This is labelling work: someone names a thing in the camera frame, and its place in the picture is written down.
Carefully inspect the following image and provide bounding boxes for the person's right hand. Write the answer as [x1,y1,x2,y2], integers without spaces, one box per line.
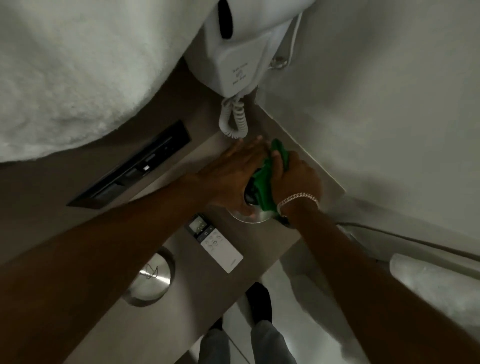
[270,149,323,206]

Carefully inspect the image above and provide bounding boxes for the person's left hand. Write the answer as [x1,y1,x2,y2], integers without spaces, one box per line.
[194,136,271,218]

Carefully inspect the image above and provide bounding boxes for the green cleaning cloth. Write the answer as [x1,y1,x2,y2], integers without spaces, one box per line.
[250,139,292,222]

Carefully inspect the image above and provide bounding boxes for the person's right forearm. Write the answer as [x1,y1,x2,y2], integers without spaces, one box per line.
[279,199,480,364]

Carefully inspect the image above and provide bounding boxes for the person's left forearm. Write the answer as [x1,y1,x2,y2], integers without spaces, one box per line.
[0,174,205,364]

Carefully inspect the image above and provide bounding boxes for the white remote control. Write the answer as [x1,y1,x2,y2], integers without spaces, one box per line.
[185,213,244,274]

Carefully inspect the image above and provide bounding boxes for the black socket panel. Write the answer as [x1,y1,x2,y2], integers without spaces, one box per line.
[66,119,192,210]

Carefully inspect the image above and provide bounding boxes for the black right shoe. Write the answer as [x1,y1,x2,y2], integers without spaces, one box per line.
[245,281,273,325]

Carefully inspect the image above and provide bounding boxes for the round steel countertop lid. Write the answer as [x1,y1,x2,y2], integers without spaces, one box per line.
[121,247,176,307]

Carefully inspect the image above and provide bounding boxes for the person's right leg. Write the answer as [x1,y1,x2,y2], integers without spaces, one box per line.
[250,320,298,364]

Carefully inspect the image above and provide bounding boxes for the person's leg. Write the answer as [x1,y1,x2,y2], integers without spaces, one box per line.
[250,320,298,364]
[198,329,232,364]

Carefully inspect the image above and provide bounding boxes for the person's left leg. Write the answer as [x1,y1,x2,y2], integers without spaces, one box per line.
[198,329,232,364]

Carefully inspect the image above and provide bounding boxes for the white fluffy towel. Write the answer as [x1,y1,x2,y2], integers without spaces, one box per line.
[0,0,220,163]

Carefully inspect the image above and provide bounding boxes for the white ceramic fixture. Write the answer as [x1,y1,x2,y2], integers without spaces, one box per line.
[389,253,480,335]

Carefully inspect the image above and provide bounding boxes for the white coiled cord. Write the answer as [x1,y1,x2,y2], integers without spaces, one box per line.
[218,94,249,140]

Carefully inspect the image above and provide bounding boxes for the silver chain bracelet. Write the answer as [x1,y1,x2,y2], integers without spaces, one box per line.
[276,192,320,217]

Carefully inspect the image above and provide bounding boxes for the white wall hair dryer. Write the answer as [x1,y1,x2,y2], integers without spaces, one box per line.
[183,0,317,99]

